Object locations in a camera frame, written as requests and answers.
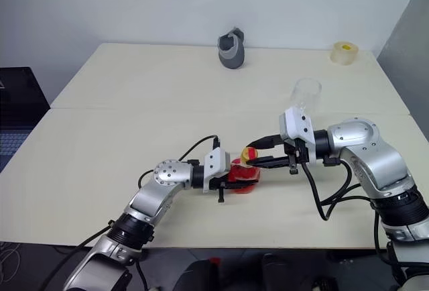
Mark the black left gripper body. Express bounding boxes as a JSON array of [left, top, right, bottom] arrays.
[[209, 172, 235, 204]]

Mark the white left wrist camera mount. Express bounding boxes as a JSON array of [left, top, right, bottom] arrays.
[[202, 148, 233, 193]]

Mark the dark rounded shape red spot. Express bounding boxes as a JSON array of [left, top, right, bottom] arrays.
[[176, 257, 223, 291]]

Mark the grey plastic holder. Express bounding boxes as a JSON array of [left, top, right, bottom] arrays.
[[217, 26, 246, 70]]

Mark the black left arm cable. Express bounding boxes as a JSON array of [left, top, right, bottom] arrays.
[[33, 134, 222, 291]]

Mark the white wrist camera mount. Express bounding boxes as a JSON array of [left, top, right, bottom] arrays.
[[202, 148, 233, 193], [279, 105, 318, 165]]

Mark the translucent yellowish tape roll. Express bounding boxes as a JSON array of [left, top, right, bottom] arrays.
[[331, 40, 359, 66]]

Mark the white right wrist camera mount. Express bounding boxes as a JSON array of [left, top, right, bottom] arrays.
[[279, 105, 318, 165]]

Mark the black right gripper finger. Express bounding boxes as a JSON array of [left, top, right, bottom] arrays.
[[246, 135, 286, 150], [249, 155, 291, 170]]

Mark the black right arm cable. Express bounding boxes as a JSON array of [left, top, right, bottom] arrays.
[[300, 156, 403, 291]]

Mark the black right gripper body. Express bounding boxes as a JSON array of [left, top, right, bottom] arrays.
[[283, 136, 311, 175]]

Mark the white cable bundle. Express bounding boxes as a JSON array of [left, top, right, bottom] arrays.
[[0, 241, 25, 280]]

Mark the clear drinking glass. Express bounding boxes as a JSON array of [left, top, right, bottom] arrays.
[[290, 76, 323, 115]]

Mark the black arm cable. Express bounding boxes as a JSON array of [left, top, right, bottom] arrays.
[[33, 134, 222, 291], [300, 156, 403, 291]]

